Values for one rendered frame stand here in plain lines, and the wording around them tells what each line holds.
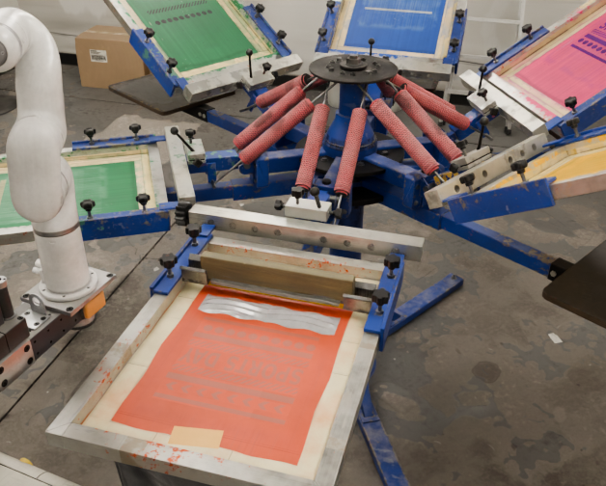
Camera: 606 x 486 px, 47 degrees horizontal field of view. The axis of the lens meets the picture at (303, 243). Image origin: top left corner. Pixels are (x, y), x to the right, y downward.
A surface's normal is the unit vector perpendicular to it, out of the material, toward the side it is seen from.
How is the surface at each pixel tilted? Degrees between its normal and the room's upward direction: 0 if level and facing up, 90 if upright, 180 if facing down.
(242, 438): 0
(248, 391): 0
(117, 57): 90
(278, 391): 0
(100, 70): 90
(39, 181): 90
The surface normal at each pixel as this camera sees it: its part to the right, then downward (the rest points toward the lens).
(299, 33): -0.28, 0.51
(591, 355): 0.00, -0.85
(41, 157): 0.29, 0.48
